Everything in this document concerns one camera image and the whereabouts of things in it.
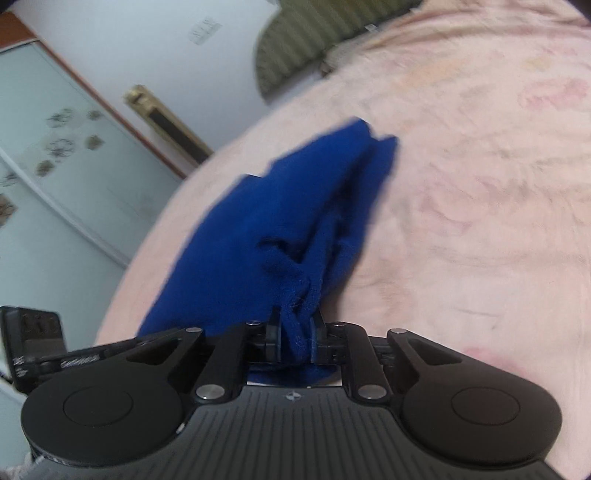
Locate brown wooden wardrobe trim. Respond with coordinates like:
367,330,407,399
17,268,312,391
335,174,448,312
0,11,191,180

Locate white wall socket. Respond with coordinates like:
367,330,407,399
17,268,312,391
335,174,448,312
188,17,221,45

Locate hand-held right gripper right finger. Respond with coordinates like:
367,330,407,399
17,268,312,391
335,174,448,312
310,310,467,404

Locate olive striped padded headboard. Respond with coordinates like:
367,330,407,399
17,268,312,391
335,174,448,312
254,0,422,105

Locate peach bed blanket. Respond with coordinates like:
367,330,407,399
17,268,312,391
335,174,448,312
95,0,591,480

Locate blue knit sweater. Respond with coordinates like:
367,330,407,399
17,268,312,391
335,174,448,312
137,117,400,386

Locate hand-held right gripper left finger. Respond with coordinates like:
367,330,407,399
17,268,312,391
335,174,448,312
95,308,284,403

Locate gold tower fan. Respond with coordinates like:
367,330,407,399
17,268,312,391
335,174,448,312
123,84,214,168

